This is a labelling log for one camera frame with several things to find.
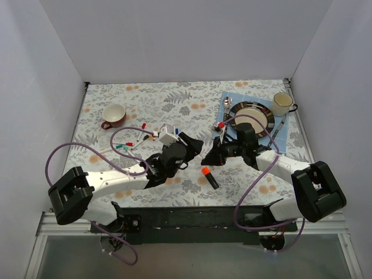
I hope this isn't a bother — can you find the black orange highlighter body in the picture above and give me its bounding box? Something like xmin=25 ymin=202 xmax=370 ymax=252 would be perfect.
xmin=205 ymin=173 xmax=219 ymax=189

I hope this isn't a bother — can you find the orange highlighter cap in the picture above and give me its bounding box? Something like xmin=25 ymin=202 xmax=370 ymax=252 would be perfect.
xmin=202 ymin=167 xmax=210 ymax=176

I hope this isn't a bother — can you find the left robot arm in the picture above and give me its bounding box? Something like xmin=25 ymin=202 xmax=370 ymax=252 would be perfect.
xmin=48 ymin=128 xmax=203 ymax=233

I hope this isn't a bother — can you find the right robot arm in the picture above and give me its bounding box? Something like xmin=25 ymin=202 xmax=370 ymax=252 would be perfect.
xmin=201 ymin=123 xmax=346 ymax=231

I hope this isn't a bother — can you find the black cap marker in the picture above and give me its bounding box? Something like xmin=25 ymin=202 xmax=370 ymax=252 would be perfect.
xmin=131 ymin=134 xmax=150 ymax=150

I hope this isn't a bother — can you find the metal spoon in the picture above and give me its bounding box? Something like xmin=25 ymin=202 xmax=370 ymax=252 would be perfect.
xmin=223 ymin=96 xmax=232 ymax=122

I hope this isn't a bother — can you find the dark rimmed cream plate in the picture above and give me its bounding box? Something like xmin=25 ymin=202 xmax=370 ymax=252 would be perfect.
xmin=226 ymin=101 xmax=275 ymax=138

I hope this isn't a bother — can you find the blue checked placemat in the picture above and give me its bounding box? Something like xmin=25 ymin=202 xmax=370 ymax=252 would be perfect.
xmin=216 ymin=91 xmax=288 ymax=154

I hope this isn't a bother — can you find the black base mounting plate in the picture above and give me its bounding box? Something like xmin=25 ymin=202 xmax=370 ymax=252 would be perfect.
xmin=90 ymin=206 xmax=299 ymax=245

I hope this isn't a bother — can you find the floral tablecloth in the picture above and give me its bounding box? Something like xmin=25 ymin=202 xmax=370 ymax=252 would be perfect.
xmin=65 ymin=80 xmax=294 ymax=207

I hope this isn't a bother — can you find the cream enamel mug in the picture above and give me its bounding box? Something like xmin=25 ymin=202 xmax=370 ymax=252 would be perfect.
xmin=270 ymin=92 xmax=298 ymax=117

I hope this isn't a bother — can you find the red white mug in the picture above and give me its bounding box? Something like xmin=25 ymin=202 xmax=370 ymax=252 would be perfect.
xmin=101 ymin=104 xmax=126 ymax=130

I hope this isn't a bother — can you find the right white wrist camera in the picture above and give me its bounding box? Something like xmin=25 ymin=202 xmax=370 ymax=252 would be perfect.
xmin=212 ymin=121 xmax=227 ymax=143

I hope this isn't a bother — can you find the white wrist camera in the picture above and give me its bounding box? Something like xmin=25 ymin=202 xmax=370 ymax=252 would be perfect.
xmin=158 ymin=124 xmax=178 ymax=146
xmin=212 ymin=121 xmax=227 ymax=143

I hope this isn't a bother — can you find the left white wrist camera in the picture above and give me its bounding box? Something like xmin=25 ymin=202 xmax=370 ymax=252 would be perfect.
xmin=158 ymin=124 xmax=178 ymax=146

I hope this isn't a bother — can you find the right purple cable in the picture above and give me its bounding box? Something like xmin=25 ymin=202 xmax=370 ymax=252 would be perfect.
xmin=222 ymin=115 xmax=306 ymax=253

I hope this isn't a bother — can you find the patterned handle knife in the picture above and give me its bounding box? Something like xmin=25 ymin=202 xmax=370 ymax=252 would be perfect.
xmin=272 ymin=115 xmax=287 ymax=139

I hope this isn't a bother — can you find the aluminium frame rail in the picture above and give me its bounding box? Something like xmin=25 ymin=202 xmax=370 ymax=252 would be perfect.
xmin=26 ymin=212 xmax=363 ymax=278

